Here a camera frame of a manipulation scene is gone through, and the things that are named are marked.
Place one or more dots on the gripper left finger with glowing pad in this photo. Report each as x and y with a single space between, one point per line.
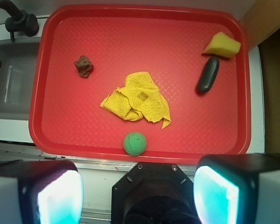
40 192

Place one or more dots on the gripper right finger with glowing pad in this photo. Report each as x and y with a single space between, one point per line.
238 189

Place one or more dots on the yellow woven cloth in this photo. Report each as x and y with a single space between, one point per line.
140 98

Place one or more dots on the green dimpled ball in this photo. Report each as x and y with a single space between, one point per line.
135 144

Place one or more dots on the grey sink basin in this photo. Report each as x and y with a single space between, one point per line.
17 74

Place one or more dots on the black smooth oblong stone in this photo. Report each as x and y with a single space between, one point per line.
208 75

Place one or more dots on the brown rough rock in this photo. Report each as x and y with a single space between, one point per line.
83 66

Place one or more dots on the red plastic tray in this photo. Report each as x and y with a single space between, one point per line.
65 113

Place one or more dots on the yellow sponge wedge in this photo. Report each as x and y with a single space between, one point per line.
222 45

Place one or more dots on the black faucet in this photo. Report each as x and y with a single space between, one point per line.
19 20

